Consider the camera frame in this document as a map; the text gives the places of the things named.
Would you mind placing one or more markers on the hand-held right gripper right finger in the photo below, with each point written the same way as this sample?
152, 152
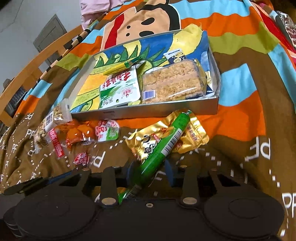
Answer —
170, 173

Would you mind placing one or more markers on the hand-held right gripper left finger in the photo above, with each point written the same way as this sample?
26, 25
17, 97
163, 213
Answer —
133, 173

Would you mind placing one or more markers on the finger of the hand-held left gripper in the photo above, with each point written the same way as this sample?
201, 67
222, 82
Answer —
25, 187
60, 179

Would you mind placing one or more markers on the green tube snack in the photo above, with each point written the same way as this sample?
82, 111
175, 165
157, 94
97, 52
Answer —
161, 150

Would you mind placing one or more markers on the small red candy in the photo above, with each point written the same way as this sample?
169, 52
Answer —
81, 159

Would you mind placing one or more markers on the gold panda print packet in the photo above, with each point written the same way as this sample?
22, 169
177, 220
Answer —
143, 143

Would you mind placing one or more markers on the gold snack packet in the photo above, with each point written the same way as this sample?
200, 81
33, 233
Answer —
196, 136

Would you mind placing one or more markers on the small green and white packet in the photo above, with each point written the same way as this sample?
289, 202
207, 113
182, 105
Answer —
108, 132

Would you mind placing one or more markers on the orange snack packet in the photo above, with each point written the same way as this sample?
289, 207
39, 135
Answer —
78, 134

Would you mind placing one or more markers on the clear nut bar packet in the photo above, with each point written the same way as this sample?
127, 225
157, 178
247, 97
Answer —
44, 132

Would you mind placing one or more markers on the grey cardboard box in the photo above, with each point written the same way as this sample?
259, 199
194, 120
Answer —
161, 109

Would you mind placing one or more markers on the clear floss cake packet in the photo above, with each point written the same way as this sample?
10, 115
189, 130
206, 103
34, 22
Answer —
171, 85

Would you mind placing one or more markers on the yellow stick packet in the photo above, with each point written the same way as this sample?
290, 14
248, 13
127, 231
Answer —
118, 68

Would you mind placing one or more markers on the blue and white packet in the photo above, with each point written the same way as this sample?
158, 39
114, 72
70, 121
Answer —
175, 56

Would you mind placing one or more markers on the brown patterned quilt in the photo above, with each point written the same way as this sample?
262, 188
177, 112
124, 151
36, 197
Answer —
231, 157

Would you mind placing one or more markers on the grey wooden door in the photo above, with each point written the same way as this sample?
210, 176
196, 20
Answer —
50, 34

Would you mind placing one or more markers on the striped cartoon blanket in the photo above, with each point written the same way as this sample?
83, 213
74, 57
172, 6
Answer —
242, 46

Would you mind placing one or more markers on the pink sheet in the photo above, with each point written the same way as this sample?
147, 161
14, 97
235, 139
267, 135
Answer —
92, 9

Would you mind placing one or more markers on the floral satin sheet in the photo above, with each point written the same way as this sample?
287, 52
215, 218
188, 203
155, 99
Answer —
289, 25

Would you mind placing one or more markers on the wooden bed rail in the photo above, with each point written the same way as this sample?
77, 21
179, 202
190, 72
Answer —
34, 67

